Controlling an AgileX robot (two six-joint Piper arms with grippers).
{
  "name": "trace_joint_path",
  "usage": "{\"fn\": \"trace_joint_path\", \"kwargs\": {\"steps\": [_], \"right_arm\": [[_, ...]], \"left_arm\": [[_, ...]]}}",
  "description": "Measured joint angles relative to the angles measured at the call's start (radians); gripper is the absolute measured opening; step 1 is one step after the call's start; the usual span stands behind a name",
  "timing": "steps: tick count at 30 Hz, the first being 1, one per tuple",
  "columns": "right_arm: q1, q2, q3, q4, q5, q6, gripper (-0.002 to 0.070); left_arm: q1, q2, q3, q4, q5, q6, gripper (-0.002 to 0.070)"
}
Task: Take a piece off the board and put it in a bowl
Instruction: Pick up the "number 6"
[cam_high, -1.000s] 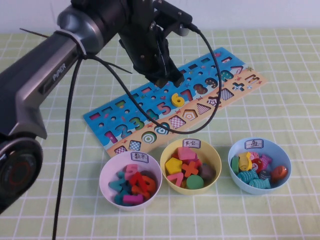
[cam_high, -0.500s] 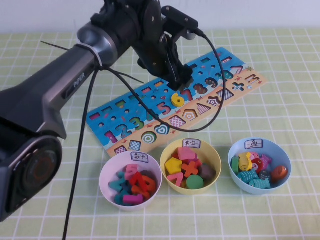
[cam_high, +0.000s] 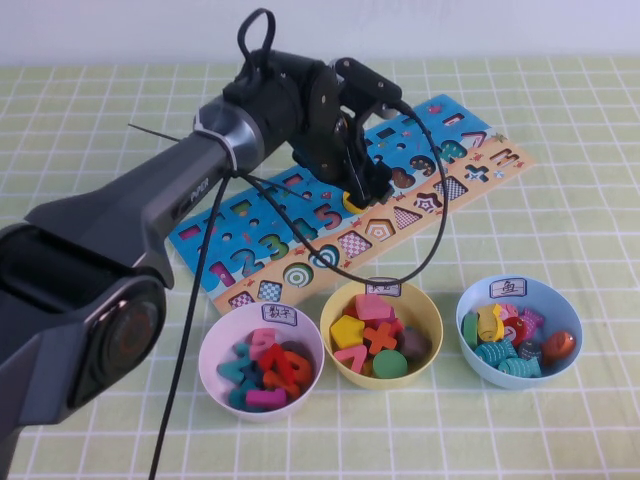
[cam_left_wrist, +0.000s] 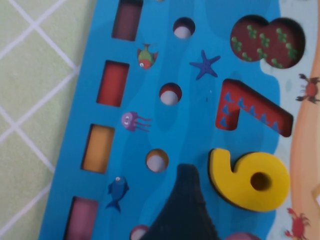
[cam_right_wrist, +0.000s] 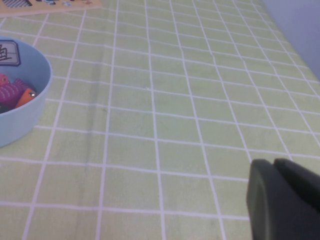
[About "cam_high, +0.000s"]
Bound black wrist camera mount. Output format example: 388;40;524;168
333;56;404;132

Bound lilac plastic bowl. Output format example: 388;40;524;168
198;301;326;424

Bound green checkered tablecloth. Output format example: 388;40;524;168
0;54;640;480

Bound magenta wooden number one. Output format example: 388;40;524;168
244;388;288;412

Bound red wooden number four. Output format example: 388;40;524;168
259;344;297;387

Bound mauve wooden shape piece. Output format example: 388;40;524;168
397;326;433;362

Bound teal striped wooden fish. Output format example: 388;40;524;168
497;355;543;380
474;337;518;369

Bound paper label on yellow bowl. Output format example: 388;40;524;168
366;279;404;298

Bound orange wooden number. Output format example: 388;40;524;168
264;351;314;397

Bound yellow wooden fish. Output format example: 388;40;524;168
476;303;504;344

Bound teal wooden number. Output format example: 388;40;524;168
216;343;254;387
229;382;251;412

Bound yellow wooden hexagon piece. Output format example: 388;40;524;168
329;315;367;351

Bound red wooden fish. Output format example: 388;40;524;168
501;319;527;347

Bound blue wooden number puzzle board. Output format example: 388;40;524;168
166;94;536;317

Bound yellow plastic bowl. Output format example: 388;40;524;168
319;278;445;392

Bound paper label on lilac bowl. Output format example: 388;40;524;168
262;303;299;327

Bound green wooden round piece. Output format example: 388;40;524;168
372;349;409;380

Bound light blue plastic bowl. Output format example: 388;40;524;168
455;274;584;391

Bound paper label on blue bowl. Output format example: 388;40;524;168
488;276;528;300

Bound orange wooden cross piece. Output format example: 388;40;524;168
363;322;399;358

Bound magenta wooden fish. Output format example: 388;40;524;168
519;307;546;334

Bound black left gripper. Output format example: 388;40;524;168
312;107;395;209

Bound yellow wooden number six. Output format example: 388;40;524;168
342;191;372;215

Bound pink wooden number five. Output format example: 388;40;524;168
251;328;277;359

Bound white zip tie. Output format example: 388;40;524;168
193;112;241;176

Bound pink wooden trapezoid piece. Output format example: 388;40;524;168
354;293;397;323

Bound black looped wrist cable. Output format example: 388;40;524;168
238;7;278;69

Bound pink wooden angle piece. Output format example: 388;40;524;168
333;345;371;374

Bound orange wooden fish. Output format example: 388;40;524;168
541;330;578;367

